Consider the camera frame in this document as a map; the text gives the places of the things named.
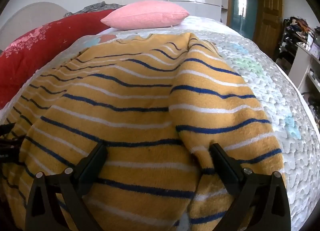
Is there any pink pillow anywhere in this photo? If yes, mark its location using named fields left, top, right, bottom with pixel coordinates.
left=100, top=0, right=190, bottom=30

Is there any white arched headboard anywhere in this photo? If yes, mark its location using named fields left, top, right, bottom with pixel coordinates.
left=0, top=2, right=70, bottom=52

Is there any grey knitted cloth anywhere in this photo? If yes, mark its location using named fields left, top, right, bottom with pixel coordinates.
left=64, top=2, right=125, bottom=18

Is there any teal door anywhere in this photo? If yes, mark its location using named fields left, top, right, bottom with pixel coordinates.
left=231, top=0, right=258, bottom=37

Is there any yellow striped sweater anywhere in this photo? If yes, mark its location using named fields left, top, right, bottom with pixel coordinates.
left=0, top=32, right=287, bottom=231

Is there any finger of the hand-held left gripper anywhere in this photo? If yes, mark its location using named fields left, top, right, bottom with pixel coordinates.
left=0, top=123, right=15, bottom=138

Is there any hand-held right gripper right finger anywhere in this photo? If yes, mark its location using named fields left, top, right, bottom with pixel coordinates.
left=209, top=143, right=292, bottom=231

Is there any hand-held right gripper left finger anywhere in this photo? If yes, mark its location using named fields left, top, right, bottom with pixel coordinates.
left=25, top=142, right=108, bottom=231

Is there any wooden door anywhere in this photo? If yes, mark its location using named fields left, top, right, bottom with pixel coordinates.
left=252, top=0, right=284, bottom=57

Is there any white quilted bedspread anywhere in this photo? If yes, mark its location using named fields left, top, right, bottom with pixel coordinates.
left=0, top=16, right=320, bottom=231

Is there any red floral quilt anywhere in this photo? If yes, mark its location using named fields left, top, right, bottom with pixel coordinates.
left=0, top=9, right=118, bottom=109

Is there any shoe rack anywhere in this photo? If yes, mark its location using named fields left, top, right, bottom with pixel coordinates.
left=275, top=16, right=315, bottom=72

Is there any white shelf unit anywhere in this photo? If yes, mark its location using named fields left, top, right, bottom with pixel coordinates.
left=287, top=44, right=320, bottom=94

